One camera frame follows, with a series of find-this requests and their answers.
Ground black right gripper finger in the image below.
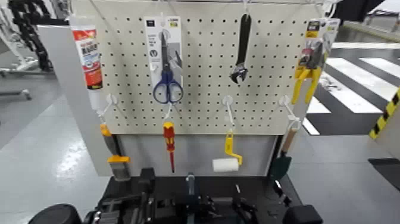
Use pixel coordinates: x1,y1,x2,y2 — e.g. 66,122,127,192
233,183,243,206

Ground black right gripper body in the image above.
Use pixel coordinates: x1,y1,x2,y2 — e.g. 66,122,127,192
232,201,261,224

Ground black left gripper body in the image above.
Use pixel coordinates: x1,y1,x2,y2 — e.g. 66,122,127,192
93,195,145,224

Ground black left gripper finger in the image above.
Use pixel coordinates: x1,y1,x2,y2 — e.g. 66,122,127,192
195,197,221,220
145,197,188,224

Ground orange grey scraper brush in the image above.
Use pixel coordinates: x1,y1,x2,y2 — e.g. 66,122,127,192
99,123,132,182

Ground red yellow screwdriver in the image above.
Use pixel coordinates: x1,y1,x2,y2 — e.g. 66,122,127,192
162,121,176,175

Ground grey stand side panel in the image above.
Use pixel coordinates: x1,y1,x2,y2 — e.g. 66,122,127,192
36,24,115,178

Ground white perforated pegboard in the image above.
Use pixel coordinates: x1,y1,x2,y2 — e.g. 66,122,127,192
89,0,324,136

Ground black adjustable wrench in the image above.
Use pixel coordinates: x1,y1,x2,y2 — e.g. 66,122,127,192
229,13,252,85

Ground red white sealant tube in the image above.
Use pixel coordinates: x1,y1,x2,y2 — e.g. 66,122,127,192
69,15,104,111

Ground black machine housing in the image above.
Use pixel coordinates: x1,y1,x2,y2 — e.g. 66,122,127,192
331,0,387,23

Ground yellow handled white paint roller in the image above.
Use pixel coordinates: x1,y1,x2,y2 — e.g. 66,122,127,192
212,129,244,173

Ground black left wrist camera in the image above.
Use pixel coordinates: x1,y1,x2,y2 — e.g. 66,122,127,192
139,167,156,195

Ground small black bracket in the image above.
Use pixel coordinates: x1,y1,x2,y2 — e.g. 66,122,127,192
273,179,293,207

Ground wooden handled green trowel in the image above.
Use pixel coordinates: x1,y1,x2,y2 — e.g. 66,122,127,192
269,126,299,182

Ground blue handled packaged scissors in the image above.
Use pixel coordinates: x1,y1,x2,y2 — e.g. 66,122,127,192
143,15,185,105

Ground yellow handled packaged pliers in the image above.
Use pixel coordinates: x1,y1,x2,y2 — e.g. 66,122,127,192
290,18,341,105

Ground white metal machine frame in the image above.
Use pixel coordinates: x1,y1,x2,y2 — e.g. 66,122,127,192
0,6,40,77

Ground black cable drag chain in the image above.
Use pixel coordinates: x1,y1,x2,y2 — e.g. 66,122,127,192
7,0,54,72

